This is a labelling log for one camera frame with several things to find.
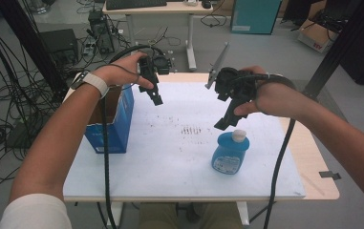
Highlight loose black floor cable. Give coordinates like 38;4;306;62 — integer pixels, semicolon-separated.
200;10;228;29

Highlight wooden desk with white legs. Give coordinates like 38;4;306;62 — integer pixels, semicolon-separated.
102;0;214;72

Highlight person's white shirt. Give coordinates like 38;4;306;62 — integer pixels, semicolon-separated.
0;193;73;229

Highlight brown cardboard box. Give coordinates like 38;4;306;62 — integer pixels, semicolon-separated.
297;0;342;53

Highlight right hand-held gripper black cable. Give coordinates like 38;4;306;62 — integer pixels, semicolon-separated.
233;72;298;229

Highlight person's left hand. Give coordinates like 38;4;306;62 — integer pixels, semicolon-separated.
92;52;155;91

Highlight thin black wrist cord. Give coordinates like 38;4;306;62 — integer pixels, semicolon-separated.
95;62;140;87

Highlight white table leg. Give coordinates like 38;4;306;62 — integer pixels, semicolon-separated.
236;201;250;226
107;201;124;227

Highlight grey tape strip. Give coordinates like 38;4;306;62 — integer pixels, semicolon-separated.
318;170;342;181

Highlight person's right hand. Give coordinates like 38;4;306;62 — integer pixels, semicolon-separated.
233;65;302;119

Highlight person's khaki pants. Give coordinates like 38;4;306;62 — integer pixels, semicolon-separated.
138;202;245;229

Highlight blue bottle with white cap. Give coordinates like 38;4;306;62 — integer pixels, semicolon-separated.
210;128;251;176

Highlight black computer tower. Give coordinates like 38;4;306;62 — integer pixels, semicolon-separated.
88;10;116;55

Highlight blue cardboard box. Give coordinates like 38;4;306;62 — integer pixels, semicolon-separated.
84;84;136;155

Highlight hand-held gripper black cable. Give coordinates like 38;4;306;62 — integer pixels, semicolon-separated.
99;44;168;229
233;72;298;229

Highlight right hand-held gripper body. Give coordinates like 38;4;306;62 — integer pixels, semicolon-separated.
204;41;258;105

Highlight loose thin floor cable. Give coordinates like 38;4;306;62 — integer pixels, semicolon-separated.
146;26;182;48

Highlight power strip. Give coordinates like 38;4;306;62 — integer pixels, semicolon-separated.
82;41;96;57

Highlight black keyboard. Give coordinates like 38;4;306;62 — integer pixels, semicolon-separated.
105;0;168;10

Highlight teal cabinet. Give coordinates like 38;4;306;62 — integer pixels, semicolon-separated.
229;0;283;35

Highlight wristwatch with white strap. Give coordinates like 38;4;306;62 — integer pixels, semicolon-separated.
69;71;111;99

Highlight left hand-held gripper black cable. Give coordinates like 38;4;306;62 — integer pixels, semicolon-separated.
99;44;168;229

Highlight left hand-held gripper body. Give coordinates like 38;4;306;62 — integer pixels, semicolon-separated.
137;47;176;94

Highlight black metal stand post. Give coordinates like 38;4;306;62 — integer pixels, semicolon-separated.
302;0;364;99
0;0;70;103

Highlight black equipment box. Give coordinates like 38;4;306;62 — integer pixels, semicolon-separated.
39;28;79;66

